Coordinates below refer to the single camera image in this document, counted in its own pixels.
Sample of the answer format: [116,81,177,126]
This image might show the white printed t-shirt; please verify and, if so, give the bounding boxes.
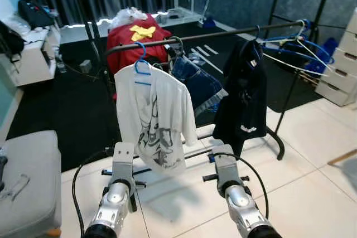
[114,62,197,173]

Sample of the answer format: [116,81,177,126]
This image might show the blue plastic hanger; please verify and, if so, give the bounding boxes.
[133,41,152,86]
[306,37,339,77]

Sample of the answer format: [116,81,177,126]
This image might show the white drawer cabinet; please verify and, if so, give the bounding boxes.
[315,15,357,108]

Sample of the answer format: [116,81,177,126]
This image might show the brown wooden stick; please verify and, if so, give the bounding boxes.
[328,149,357,166]

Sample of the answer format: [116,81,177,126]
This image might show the black polo shirt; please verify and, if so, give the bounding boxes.
[213,38,268,158]

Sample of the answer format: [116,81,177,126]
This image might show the black metal clothes rack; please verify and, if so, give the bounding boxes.
[103,0,331,213]

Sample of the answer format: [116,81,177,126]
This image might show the blue denim shorts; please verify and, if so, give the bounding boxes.
[170,54,228,117]

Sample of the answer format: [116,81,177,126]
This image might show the blue mop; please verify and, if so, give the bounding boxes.
[201,0,218,30]

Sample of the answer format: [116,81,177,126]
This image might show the flat grey device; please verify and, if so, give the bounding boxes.
[162,7,193,24]

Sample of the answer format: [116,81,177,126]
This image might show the yellow cloth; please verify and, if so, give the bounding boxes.
[129,25,157,42]

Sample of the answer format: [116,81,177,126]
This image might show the red cloth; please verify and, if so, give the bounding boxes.
[106,18,172,77]

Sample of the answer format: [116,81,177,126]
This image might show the clear plastic bag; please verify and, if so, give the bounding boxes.
[112,7,148,30]

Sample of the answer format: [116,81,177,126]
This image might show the small grey box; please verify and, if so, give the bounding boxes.
[80,60,93,74]

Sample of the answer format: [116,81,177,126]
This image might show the white shelf unit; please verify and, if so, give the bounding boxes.
[0,18,62,87]

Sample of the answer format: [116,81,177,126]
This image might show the grey upholstered ottoman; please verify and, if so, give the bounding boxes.
[0,130,62,238]

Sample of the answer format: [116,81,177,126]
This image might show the black bag with red marks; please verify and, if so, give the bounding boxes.
[17,0,56,30]

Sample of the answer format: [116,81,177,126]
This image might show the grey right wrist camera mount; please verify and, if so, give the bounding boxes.
[214,144,238,186]

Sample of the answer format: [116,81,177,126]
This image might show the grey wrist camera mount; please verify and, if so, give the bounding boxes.
[214,144,238,186]
[112,142,136,182]

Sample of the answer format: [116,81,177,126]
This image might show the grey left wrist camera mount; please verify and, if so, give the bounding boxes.
[112,142,136,182]

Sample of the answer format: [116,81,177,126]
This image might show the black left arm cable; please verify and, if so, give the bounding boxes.
[70,148,115,236]

